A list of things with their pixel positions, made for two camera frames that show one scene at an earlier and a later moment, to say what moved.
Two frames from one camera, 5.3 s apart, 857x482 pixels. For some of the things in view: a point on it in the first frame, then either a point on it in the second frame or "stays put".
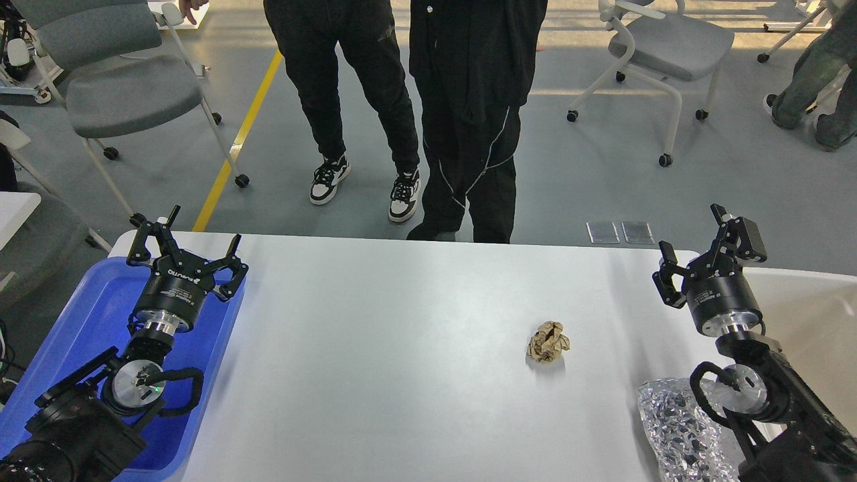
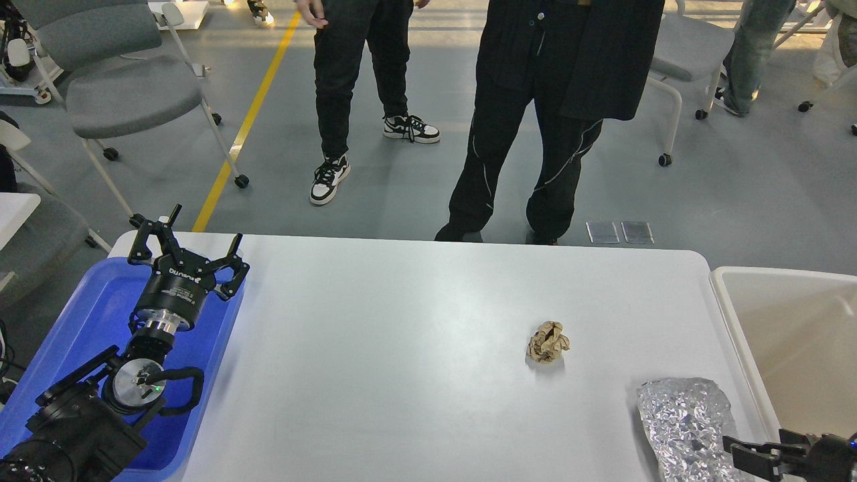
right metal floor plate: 637,232 stays put
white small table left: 15,209 stays put
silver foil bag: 687,444 stays put
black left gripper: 175,291 stays put
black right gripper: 719,296 → 830,458
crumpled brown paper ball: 548,343 stays put
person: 818,66 → 759,26
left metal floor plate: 602,232 stays put
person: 475,61 → 576,64
